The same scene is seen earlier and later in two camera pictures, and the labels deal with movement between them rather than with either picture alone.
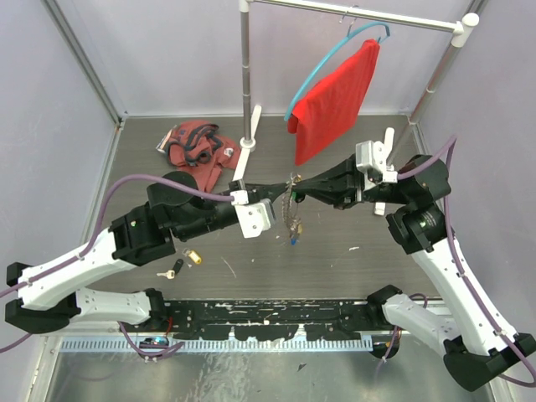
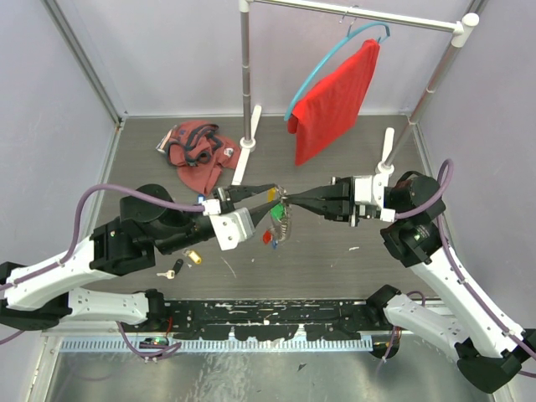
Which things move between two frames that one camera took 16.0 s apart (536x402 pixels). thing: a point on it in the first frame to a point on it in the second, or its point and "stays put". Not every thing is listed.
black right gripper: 342,185 to 335,200
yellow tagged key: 193,255 stays put
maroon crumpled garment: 198,147 stays put
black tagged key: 171,274 stays put
